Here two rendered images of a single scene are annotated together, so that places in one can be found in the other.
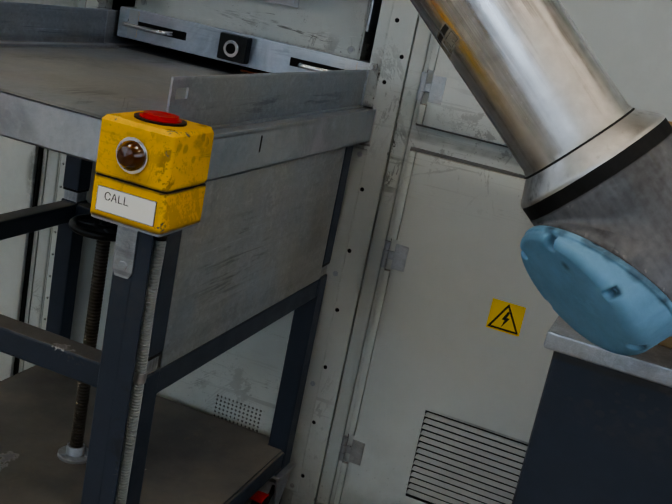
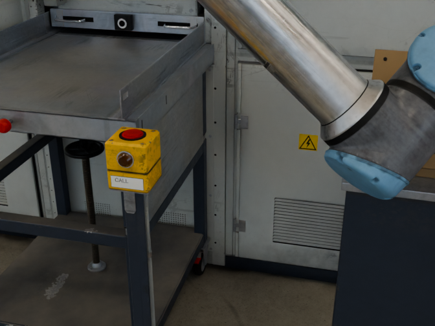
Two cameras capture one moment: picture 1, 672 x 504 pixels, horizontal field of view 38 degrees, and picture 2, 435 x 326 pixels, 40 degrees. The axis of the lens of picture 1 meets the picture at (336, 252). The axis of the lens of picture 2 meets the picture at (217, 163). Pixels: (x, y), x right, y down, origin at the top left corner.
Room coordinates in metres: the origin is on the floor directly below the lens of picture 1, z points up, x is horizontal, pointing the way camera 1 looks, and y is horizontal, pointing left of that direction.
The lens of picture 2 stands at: (-0.12, 0.11, 1.33)
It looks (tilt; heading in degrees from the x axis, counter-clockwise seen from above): 26 degrees down; 356
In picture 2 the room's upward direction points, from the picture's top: straight up
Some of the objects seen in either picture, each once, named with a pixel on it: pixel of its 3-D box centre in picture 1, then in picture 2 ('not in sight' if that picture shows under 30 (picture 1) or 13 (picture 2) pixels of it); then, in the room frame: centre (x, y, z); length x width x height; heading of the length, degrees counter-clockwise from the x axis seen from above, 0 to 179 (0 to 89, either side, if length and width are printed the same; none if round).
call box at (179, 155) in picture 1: (152, 170); (134, 159); (0.90, 0.19, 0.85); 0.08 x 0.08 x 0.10; 72
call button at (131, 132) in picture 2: (160, 122); (133, 136); (0.90, 0.19, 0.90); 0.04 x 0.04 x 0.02
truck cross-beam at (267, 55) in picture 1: (242, 48); (127, 20); (1.90, 0.26, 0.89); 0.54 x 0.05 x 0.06; 72
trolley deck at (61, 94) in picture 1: (123, 94); (76, 76); (1.52, 0.38, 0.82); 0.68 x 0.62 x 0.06; 162
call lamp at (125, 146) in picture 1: (128, 156); (123, 160); (0.86, 0.20, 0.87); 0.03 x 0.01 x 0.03; 72
